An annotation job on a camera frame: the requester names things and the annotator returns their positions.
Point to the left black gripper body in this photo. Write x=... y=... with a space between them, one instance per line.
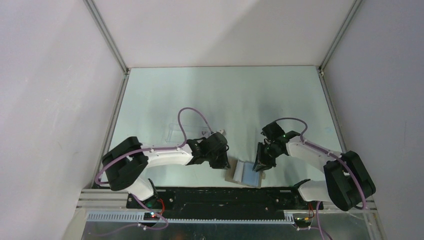
x=213 y=157

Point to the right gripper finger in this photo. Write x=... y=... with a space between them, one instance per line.
x=269 y=162
x=262 y=159

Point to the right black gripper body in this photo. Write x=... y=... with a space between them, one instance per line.
x=272 y=151

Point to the grey felt card holder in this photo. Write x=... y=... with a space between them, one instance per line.
x=242 y=173

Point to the clear plastic card box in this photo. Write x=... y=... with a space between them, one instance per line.
x=175 y=134

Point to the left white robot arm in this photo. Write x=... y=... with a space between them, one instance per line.
x=124 y=164

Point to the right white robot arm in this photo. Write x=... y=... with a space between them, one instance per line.
x=347 y=182

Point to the beige chair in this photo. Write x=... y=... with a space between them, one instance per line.
x=76 y=226

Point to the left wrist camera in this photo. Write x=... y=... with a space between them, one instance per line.
x=222 y=131

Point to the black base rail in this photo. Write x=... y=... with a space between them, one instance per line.
x=230 y=203

